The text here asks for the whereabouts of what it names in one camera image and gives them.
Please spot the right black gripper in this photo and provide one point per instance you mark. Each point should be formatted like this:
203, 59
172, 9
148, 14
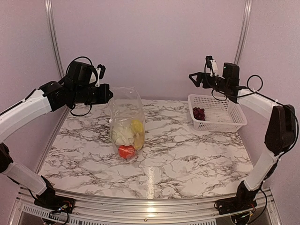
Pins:
205, 75

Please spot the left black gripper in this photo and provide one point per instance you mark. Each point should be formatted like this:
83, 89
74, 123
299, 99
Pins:
103, 98

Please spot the clear zip top bag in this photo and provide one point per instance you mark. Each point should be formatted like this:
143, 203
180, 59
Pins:
125, 106

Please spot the purple fake grapes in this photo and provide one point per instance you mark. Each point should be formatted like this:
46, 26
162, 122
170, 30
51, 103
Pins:
199, 113

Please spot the yellow fake corn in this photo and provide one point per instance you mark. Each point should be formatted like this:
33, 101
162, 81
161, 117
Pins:
138, 129

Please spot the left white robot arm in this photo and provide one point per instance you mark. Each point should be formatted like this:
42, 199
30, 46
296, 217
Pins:
80, 85

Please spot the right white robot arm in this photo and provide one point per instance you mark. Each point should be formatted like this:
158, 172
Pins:
281, 134

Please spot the pale green fake cabbage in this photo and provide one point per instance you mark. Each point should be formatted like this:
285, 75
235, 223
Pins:
122, 136

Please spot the orange fake pepper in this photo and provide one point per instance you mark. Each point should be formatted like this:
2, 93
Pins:
126, 152

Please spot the white plastic basket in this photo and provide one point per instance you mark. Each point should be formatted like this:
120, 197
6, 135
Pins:
220, 116

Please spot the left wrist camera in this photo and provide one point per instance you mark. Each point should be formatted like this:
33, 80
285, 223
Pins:
100, 73

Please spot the right aluminium frame post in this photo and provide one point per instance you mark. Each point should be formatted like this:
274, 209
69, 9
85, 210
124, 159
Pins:
244, 31

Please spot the aluminium frame post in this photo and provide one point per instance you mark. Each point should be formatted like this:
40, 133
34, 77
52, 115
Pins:
244, 31
53, 36

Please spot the left aluminium frame post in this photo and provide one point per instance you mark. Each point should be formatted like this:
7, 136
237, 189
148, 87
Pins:
53, 36

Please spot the front aluminium rail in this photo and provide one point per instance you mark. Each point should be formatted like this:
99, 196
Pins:
101, 210

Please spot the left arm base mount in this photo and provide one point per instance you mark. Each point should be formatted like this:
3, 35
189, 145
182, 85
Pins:
56, 203

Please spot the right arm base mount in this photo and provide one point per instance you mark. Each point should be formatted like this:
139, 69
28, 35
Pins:
232, 205

